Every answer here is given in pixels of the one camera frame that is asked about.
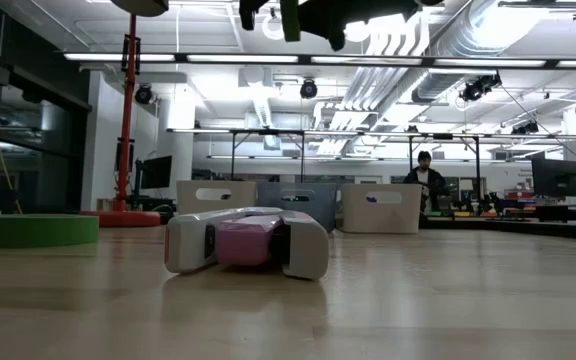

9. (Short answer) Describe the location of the person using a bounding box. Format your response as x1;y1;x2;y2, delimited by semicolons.
402;150;450;214

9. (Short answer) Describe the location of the black ceiling camera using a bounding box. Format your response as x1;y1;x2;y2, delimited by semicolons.
135;83;155;105
459;72;503;103
299;78;319;100

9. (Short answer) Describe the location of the white plastic bin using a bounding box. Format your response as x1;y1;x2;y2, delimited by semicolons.
176;179;259;217
340;182;423;235

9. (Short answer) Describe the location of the black aluminium table frame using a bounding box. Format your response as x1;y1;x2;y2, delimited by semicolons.
420;217;576;242

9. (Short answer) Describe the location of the small black monitor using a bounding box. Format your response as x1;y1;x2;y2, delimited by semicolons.
140;154;173;190

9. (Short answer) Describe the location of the silver ventilation duct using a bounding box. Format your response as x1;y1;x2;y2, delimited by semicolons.
410;0;524;104

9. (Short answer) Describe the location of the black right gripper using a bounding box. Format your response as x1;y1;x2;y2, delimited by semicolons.
239;0;444;52

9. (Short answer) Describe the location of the dark grey plastic bin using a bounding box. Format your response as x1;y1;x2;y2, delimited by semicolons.
256;181;339;234

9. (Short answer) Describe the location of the red desk lamp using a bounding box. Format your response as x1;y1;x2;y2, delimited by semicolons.
80;0;169;229

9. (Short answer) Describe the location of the pink and white stapler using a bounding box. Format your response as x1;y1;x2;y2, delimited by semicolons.
163;206;330;281

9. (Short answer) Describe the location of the black background rig frame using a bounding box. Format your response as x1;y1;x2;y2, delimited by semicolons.
167;127;484;184

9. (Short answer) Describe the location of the large black monitor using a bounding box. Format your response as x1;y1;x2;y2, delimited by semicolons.
531;158;576;199

